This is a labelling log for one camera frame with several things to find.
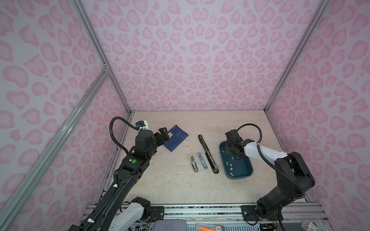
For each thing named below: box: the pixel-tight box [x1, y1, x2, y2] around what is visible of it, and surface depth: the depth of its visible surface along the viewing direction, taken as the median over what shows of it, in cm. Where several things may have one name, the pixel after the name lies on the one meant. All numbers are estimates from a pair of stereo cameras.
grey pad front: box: [152, 219, 188, 231], surface depth 69 cm
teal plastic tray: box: [219, 141, 254, 180], surface depth 90 cm
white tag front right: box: [300, 219, 319, 231], surface depth 70 cm
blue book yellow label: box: [162, 124, 189, 153], surface depth 105 cm
